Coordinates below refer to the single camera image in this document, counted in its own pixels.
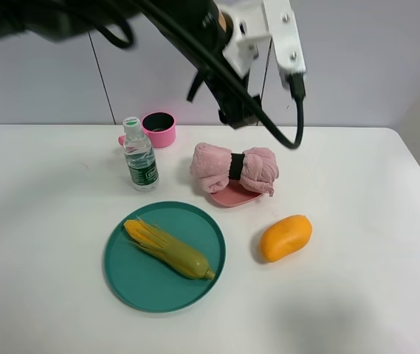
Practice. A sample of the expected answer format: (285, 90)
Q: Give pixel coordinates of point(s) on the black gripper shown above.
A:
(231, 110)

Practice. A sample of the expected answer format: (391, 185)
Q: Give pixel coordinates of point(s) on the pink towel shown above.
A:
(215, 167)

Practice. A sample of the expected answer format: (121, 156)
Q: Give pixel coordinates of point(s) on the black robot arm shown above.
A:
(198, 29)

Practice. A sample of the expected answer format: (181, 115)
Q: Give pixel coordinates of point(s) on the pink toy pot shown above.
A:
(155, 130)

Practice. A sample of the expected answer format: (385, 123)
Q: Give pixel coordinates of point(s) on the pink square plate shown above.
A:
(234, 195)

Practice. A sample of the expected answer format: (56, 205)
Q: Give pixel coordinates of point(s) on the clear plastic water bottle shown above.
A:
(139, 156)

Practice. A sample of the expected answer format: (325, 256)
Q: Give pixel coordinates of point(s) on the orange toy mango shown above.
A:
(285, 237)

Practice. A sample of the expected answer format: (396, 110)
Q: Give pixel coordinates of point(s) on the toy corn cob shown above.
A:
(181, 257)

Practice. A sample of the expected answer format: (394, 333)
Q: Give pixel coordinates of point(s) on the teal round plate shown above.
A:
(142, 281)

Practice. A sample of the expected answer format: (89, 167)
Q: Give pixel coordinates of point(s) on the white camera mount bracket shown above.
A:
(255, 21)

